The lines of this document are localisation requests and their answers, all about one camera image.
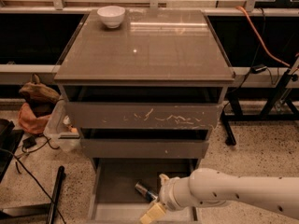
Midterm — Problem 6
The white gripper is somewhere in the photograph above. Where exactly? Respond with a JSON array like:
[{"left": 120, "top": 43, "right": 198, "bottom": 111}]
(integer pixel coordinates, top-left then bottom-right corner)
[{"left": 139, "top": 174, "right": 181, "bottom": 224}]

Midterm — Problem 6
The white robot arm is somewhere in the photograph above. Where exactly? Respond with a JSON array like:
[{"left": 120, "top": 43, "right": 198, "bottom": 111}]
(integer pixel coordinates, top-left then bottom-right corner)
[{"left": 140, "top": 168, "right": 299, "bottom": 224}]

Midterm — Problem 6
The grey bottom drawer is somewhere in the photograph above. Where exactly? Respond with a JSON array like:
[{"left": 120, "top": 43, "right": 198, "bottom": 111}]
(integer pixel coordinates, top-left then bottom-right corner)
[{"left": 86, "top": 159, "right": 199, "bottom": 224}]

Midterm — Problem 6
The grey drawer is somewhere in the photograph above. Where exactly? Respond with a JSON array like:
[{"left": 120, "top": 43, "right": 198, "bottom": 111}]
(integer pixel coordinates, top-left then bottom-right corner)
[
  {"left": 65, "top": 102, "right": 222, "bottom": 130},
  {"left": 80, "top": 139, "right": 208, "bottom": 159},
  {"left": 86, "top": 159, "right": 199, "bottom": 224}
]

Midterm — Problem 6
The grey middle drawer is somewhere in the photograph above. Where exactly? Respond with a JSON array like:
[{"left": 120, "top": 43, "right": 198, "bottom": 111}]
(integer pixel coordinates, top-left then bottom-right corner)
[{"left": 80, "top": 139, "right": 208, "bottom": 159}]

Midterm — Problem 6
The grey drawer cabinet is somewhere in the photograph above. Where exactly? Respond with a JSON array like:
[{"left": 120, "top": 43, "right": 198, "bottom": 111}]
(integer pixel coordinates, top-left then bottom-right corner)
[{"left": 53, "top": 8, "right": 235, "bottom": 173}]

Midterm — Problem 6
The grey top drawer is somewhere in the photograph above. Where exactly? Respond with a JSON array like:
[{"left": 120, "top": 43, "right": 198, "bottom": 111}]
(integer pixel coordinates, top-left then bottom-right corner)
[{"left": 65, "top": 102, "right": 222, "bottom": 130}]

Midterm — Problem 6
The black metal stand leg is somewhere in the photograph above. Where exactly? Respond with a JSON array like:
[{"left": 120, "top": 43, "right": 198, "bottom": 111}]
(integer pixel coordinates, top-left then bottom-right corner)
[{"left": 0, "top": 165, "right": 67, "bottom": 224}]

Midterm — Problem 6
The clear plastic container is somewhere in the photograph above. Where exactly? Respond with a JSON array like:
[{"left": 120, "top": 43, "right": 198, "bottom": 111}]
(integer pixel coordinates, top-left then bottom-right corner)
[{"left": 44, "top": 100, "right": 80, "bottom": 152}]

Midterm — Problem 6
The black power adapter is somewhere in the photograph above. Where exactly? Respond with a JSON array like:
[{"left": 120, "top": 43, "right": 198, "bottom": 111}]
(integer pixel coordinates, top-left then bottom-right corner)
[{"left": 22, "top": 136, "right": 36, "bottom": 148}]

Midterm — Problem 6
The orange cloth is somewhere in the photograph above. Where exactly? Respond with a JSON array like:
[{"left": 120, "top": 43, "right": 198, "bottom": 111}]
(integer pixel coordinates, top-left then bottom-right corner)
[{"left": 18, "top": 103, "right": 50, "bottom": 134}]

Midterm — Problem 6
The brown cloth bag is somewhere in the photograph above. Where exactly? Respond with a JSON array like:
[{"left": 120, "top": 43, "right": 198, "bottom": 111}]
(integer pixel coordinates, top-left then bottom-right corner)
[{"left": 19, "top": 74, "right": 60, "bottom": 105}]

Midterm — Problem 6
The black bin left edge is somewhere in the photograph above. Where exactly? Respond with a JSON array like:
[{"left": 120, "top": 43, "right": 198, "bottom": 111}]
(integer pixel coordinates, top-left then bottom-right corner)
[{"left": 0, "top": 119, "right": 24, "bottom": 182}]

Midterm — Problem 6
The white ceramic bowl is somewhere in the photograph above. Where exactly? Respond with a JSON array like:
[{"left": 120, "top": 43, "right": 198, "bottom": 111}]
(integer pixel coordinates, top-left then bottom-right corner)
[{"left": 97, "top": 6, "right": 125, "bottom": 29}]

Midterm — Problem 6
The black table frame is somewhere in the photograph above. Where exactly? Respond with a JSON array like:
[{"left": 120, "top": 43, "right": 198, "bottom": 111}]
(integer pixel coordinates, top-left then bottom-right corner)
[{"left": 221, "top": 59, "right": 299, "bottom": 146}]

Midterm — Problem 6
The black floor cable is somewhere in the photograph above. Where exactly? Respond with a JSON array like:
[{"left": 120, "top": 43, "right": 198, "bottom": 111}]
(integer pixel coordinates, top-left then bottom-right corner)
[{"left": 0, "top": 135, "right": 67, "bottom": 224}]

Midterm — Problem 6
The black box on rail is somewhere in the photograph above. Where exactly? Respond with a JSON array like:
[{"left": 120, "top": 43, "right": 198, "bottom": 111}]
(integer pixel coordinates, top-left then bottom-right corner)
[{"left": 250, "top": 64, "right": 267, "bottom": 74}]

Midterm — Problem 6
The orange cable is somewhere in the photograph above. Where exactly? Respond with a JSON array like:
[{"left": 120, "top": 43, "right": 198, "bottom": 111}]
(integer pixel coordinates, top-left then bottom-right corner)
[{"left": 235, "top": 5, "right": 292, "bottom": 69}]

